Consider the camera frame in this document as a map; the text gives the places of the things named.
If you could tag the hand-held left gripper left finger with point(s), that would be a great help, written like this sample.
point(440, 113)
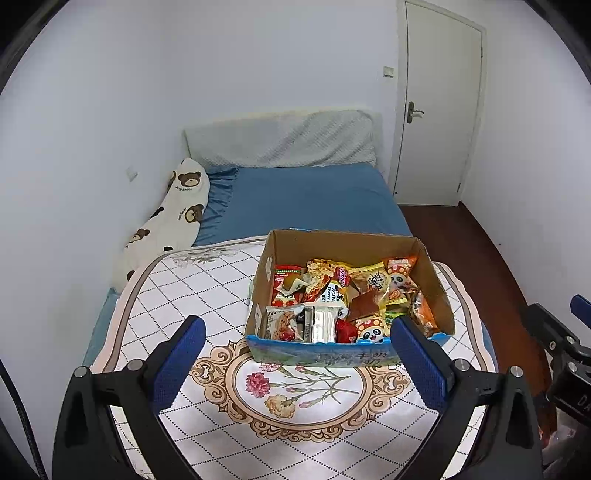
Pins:
point(178, 360)

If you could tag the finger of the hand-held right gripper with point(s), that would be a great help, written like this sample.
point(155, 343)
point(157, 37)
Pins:
point(581, 307)
point(547, 325)

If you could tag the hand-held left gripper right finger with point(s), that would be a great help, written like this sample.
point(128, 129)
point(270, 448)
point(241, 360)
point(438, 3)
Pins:
point(422, 364)

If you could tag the green candy ball packet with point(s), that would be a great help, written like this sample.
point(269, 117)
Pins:
point(396, 314)

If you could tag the cardboard box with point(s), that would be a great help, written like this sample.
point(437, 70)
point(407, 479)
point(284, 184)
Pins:
point(323, 357)

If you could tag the white brown snack packet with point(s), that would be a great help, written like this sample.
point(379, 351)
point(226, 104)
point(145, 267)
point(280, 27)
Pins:
point(281, 323)

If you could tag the pile of assorted snacks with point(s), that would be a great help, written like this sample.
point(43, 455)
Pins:
point(364, 281)

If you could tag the white red plastic bag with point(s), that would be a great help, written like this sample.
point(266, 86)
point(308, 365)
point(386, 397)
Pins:
point(561, 443)

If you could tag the floral quilted mat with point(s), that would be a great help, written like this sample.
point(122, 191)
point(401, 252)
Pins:
point(231, 286)

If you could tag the bear print pillow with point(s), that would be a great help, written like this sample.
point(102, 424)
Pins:
point(175, 207)

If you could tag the blue bed sheet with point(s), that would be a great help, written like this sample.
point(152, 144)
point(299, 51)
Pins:
point(300, 198)

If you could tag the white door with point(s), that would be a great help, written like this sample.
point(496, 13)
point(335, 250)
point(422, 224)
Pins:
point(438, 115)

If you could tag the white headboard cushion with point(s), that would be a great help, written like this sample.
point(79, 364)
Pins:
point(286, 138)

